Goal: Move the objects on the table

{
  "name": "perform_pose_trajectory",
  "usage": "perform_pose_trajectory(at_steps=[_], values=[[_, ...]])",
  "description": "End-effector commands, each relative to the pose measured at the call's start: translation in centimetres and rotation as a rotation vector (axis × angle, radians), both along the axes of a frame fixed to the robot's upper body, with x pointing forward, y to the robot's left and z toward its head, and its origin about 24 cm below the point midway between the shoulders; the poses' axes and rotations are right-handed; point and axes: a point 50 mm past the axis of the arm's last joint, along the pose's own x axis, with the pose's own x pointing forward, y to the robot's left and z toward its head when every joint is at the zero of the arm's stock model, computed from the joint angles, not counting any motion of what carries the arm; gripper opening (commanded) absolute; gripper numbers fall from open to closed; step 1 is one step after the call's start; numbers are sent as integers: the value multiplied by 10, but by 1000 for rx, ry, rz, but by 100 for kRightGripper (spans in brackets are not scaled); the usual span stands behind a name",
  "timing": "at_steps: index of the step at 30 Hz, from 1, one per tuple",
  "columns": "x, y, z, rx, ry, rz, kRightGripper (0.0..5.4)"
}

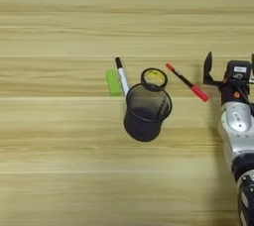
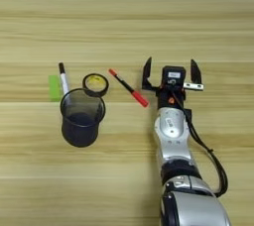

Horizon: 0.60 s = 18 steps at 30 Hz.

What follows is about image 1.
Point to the black pen red cap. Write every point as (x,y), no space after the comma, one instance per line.
(200,92)

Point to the white marker black cap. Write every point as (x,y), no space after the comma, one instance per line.
(123,77)

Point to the small black box white label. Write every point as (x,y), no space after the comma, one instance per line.
(238,70)

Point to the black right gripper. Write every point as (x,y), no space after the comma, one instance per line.
(231,94)

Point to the green eraser block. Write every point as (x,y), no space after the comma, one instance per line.
(113,83)

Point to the black tape roll yellow core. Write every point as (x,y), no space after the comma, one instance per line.
(143,79)

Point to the black mesh pen cup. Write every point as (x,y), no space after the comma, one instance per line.
(145,124)

